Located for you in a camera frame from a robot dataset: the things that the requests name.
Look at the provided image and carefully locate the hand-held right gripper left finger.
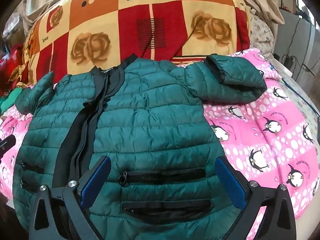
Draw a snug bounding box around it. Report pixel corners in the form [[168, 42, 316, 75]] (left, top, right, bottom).
[[29, 155, 112, 240]]

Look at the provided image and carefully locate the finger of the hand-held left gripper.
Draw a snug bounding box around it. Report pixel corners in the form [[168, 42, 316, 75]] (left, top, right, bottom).
[[0, 134, 17, 156]]

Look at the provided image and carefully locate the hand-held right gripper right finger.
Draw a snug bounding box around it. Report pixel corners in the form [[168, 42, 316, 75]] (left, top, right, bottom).
[[214, 156, 298, 240]]

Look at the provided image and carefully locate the dark green puffer jacket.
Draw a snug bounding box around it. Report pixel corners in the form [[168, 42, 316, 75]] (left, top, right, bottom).
[[12, 54, 267, 240]]

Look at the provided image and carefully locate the teal green cloth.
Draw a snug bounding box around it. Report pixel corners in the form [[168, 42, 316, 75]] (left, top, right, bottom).
[[0, 86, 24, 114]]

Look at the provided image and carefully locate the pink penguin print blanket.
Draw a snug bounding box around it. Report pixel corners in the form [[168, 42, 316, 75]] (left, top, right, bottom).
[[0, 47, 320, 220]]

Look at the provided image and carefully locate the red cloth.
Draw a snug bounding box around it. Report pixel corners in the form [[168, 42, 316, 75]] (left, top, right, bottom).
[[0, 42, 27, 90]]

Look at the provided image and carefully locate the black power adapter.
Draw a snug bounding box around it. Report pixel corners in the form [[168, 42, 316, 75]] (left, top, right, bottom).
[[282, 54, 297, 66]]

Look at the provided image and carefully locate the red orange checkered floral blanket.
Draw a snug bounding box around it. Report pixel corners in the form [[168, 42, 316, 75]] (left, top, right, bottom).
[[22, 0, 252, 85]]

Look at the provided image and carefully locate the white floral quilt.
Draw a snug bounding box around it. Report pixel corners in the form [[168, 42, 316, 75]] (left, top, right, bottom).
[[246, 11, 279, 59]]

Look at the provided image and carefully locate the black cable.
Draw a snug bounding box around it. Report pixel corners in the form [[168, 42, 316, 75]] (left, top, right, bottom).
[[291, 15, 316, 77]]

